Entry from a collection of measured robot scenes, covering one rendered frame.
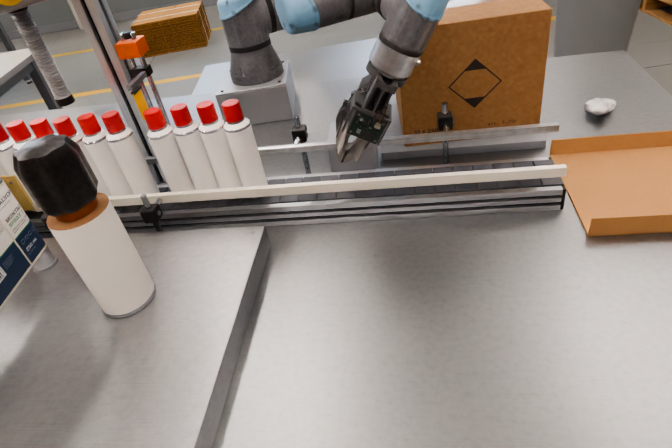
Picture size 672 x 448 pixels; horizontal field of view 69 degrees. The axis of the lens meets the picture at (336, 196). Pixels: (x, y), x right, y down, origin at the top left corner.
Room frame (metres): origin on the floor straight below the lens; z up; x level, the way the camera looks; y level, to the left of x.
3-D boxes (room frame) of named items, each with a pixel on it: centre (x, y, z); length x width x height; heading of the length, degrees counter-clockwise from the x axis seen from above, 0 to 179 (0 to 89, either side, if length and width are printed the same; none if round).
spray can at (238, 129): (0.84, 0.16, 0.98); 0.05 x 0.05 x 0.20
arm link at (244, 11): (1.36, 0.15, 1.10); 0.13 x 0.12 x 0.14; 107
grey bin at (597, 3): (2.77, -1.70, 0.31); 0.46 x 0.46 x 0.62
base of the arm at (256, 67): (1.35, 0.16, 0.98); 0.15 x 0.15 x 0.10
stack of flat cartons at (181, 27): (5.09, 1.30, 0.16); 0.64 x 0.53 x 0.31; 91
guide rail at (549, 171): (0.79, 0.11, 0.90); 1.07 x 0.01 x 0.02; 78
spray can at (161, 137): (0.87, 0.31, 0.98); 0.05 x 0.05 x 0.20
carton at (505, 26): (1.05, -0.34, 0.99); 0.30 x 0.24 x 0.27; 83
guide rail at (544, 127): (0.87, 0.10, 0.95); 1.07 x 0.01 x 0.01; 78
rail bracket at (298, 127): (0.89, 0.05, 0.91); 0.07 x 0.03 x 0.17; 168
